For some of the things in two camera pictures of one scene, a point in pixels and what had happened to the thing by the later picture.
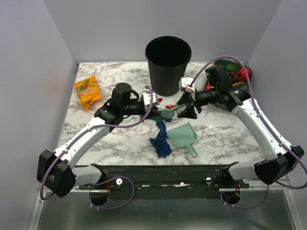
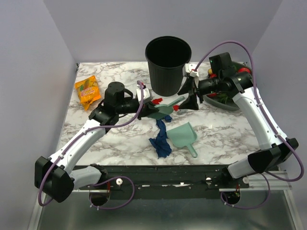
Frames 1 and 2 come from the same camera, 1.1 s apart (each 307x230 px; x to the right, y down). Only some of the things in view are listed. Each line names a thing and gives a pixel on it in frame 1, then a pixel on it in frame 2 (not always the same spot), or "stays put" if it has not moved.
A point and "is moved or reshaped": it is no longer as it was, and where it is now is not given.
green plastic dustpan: (183, 136) stays put
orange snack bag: (88, 91) stays put
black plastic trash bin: (168, 58) stays put
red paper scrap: (170, 107) to (175, 107)
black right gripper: (166, 182) stays put
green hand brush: (166, 113) is moved or reshaped
